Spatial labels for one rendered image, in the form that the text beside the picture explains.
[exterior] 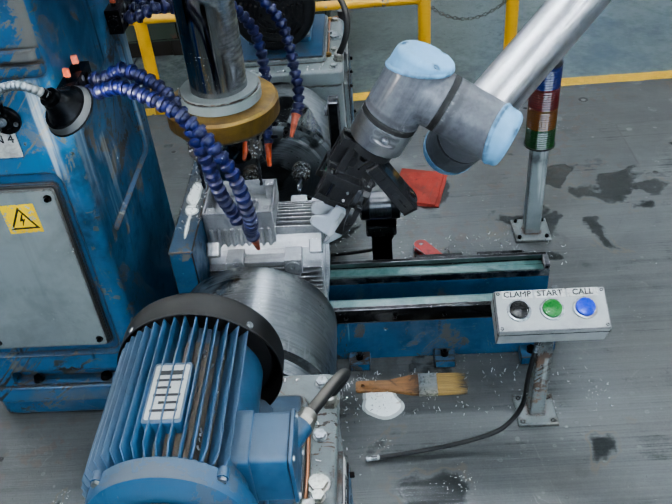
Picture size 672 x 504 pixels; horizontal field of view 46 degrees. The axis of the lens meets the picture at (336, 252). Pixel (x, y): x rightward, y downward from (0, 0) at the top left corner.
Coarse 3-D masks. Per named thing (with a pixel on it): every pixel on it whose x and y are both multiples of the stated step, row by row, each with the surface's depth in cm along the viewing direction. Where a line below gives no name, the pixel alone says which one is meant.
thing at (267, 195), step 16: (208, 192) 138; (256, 192) 142; (272, 192) 137; (208, 208) 134; (256, 208) 137; (272, 208) 133; (208, 224) 134; (224, 224) 134; (272, 224) 134; (208, 240) 137; (224, 240) 137; (240, 240) 136; (272, 240) 136
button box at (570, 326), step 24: (576, 288) 122; (600, 288) 121; (504, 312) 121; (576, 312) 120; (600, 312) 120; (504, 336) 121; (528, 336) 121; (552, 336) 121; (576, 336) 121; (600, 336) 122
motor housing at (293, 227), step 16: (288, 208) 139; (304, 208) 139; (288, 224) 137; (304, 224) 137; (288, 240) 137; (304, 240) 136; (224, 256) 137; (256, 256) 136; (272, 256) 136; (304, 256) 136; (320, 256) 136; (304, 272) 135; (320, 272) 136; (320, 288) 137
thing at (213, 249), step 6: (312, 198) 144; (312, 240) 134; (318, 240) 134; (210, 246) 135; (216, 246) 135; (312, 246) 134; (318, 246) 134; (210, 252) 135; (216, 252) 135; (312, 252) 135; (318, 252) 135; (330, 258) 153
